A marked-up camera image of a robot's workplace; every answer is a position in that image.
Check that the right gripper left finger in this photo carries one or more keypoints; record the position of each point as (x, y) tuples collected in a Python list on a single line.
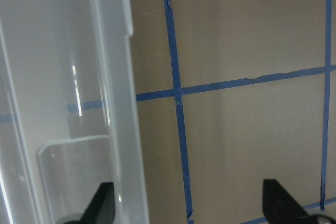
[(79, 206)]

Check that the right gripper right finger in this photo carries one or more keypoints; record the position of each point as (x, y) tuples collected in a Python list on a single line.
[(280, 207)]

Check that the clear plastic box lid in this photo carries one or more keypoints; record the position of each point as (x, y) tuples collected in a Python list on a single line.
[(68, 108)]

